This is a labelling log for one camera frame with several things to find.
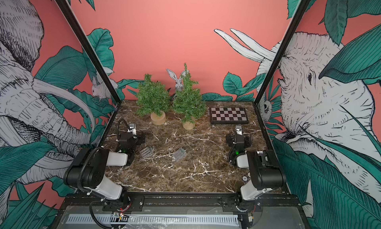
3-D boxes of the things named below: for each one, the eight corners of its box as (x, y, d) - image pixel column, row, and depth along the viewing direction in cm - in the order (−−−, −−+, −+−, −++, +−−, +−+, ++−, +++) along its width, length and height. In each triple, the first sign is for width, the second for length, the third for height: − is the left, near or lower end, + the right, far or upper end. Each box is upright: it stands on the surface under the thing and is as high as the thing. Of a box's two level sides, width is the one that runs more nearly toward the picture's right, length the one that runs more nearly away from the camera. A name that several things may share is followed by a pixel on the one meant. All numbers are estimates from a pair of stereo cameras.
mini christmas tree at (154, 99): (147, 131, 104) (132, 96, 78) (153, 110, 117) (141, 74, 91) (170, 131, 105) (163, 96, 78) (173, 110, 117) (167, 74, 91)
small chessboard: (210, 124, 109) (211, 121, 107) (209, 109, 118) (209, 107, 116) (248, 124, 109) (249, 121, 107) (244, 109, 119) (245, 107, 116)
